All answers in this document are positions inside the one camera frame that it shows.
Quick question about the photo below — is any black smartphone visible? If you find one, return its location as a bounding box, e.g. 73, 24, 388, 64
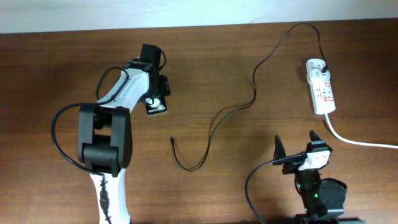
145, 96, 168, 116

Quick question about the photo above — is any black charger cable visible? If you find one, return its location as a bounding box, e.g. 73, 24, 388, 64
169, 22, 328, 172

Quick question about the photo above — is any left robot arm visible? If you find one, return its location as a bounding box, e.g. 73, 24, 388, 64
77, 61, 170, 223

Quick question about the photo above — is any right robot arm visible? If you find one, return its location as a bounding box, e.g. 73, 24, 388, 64
272, 131, 348, 223

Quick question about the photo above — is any white power strip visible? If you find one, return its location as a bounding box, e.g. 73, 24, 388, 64
307, 75, 336, 115

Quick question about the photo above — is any white power strip cord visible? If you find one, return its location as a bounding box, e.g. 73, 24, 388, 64
322, 113, 398, 150

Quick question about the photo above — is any white USB wall adapter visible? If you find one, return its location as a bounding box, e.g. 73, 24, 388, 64
305, 58, 330, 84

